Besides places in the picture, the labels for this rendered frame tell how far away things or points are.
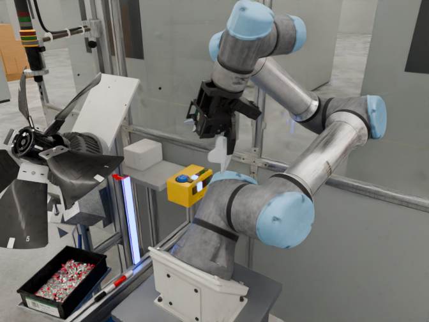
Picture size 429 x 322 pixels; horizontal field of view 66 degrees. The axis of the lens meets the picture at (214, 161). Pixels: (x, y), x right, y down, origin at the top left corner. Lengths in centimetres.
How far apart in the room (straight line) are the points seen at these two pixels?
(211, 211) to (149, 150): 104
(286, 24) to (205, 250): 49
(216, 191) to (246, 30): 36
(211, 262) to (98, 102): 103
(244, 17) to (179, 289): 55
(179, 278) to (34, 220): 68
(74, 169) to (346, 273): 124
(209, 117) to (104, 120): 87
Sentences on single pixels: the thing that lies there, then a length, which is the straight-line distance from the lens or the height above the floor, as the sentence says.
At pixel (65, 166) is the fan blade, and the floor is 118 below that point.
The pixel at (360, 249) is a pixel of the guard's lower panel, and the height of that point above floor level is 69.
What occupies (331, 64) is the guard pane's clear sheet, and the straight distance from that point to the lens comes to 135.
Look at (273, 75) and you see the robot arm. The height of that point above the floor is 149.
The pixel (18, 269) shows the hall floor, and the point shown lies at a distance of 274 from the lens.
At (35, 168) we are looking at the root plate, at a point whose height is 113.
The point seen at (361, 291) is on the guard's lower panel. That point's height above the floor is 47.
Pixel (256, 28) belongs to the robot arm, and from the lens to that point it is 60.
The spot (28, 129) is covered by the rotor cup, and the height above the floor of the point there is 126.
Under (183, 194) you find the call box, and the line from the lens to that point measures 119.
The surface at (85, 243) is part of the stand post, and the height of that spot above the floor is 68.
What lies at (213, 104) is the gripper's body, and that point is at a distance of 67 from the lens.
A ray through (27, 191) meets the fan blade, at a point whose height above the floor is 107.
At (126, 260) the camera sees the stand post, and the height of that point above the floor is 39.
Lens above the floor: 165
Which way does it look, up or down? 26 degrees down
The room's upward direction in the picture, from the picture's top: straight up
